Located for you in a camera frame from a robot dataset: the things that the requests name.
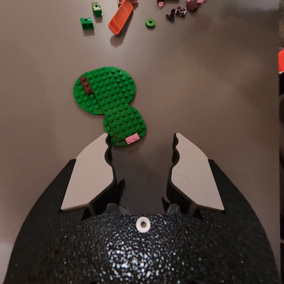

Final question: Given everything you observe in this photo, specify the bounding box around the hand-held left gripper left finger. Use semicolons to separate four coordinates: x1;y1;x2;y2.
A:
60;133;117;215

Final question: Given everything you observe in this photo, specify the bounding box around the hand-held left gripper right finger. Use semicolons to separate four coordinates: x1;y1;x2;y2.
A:
166;133;225;216

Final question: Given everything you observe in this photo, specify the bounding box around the green lego baseplate assembly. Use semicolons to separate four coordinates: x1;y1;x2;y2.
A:
73;66;147;147

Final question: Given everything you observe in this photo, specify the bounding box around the small green lego brick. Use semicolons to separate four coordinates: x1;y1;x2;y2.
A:
91;2;103;17
80;17;94;31

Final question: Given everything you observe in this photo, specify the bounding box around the orange lego brick separator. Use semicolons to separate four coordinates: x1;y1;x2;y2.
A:
108;0;134;36

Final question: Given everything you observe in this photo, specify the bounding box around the pile of pink lego pieces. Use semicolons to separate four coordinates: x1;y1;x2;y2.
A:
158;0;208;8

